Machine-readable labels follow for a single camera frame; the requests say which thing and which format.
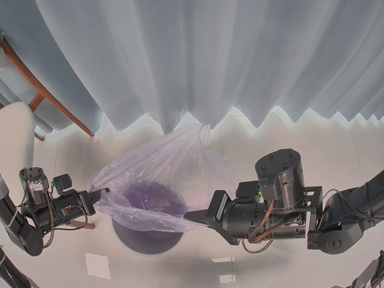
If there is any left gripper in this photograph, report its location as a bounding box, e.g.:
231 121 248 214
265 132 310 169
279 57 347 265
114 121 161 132
50 187 110 221

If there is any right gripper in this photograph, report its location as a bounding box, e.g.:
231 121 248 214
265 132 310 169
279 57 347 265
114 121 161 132
183 190 271 246

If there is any purple plastic bag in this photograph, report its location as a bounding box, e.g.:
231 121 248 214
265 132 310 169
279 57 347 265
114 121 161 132
89 123 242 233

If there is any white trash bin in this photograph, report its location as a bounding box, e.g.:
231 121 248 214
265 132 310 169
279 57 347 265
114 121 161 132
111 214 185 255

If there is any wooden chair cream seat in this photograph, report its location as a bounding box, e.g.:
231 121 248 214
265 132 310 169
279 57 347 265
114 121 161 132
0 31 95 231

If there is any pale blue curtain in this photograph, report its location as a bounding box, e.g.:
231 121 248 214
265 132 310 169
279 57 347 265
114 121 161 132
0 0 104 133

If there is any white curtain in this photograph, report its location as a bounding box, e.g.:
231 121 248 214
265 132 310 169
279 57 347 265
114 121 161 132
28 0 384 133

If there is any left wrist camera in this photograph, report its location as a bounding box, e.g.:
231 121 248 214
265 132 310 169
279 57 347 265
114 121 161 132
52 174 73 197

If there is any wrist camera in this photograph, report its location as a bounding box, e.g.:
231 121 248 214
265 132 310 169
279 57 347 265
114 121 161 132
52 174 73 197
235 181 262 203

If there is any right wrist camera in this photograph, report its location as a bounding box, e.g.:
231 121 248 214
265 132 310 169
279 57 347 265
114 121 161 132
235 181 262 203

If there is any black cable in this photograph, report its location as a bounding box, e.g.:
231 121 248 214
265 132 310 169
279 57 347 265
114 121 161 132
322 189 384 221

